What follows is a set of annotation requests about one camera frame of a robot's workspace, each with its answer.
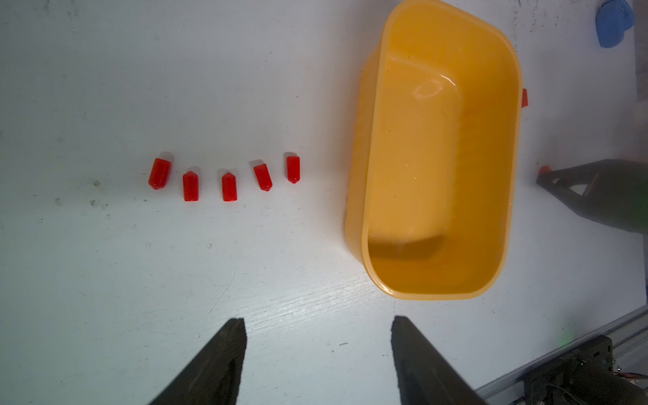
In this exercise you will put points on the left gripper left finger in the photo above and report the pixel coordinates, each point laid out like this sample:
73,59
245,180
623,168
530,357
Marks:
213,376

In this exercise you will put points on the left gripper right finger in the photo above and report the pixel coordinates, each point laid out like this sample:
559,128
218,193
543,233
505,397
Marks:
424,376

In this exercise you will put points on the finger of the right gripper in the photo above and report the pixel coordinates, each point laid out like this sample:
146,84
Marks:
609,192

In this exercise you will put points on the yellow plastic storage box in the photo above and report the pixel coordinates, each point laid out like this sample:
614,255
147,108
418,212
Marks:
432,176

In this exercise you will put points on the blue plastic clip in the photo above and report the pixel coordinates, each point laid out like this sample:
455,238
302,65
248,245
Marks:
613,19

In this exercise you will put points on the aluminium rail frame front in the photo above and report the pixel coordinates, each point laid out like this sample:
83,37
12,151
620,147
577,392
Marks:
629,337

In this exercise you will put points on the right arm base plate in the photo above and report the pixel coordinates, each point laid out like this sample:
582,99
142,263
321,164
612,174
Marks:
584,375

